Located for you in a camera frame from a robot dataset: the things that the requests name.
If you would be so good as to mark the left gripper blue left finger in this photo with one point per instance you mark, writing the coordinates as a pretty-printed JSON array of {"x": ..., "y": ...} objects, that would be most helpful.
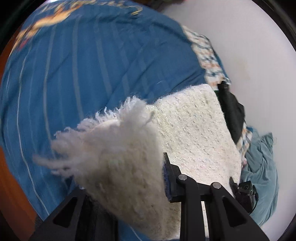
[{"x": 78, "y": 217}]

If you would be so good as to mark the plaid checkered quilt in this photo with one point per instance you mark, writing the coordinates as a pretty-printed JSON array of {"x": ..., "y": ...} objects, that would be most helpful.
[{"x": 208, "y": 58}]

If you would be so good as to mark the blue striped bed sheet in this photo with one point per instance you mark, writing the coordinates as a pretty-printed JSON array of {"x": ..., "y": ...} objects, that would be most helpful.
[{"x": 73, "y": 59}]

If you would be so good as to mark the teal velvet blanket pile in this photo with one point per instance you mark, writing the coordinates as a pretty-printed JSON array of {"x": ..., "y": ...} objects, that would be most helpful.
[{"x": 262, "y": 172}]

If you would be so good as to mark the white tweed jacket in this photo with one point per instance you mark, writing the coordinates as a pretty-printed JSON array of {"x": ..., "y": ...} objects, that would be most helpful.
[{"x": 118, "y": 156}]

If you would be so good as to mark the black folded garment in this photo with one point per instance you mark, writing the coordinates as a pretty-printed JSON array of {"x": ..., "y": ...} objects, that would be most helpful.
[{"x": 233, "y": 111}]

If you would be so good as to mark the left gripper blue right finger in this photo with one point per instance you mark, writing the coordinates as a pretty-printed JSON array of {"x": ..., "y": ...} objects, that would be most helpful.
[{"x": 226, "y": 218}]

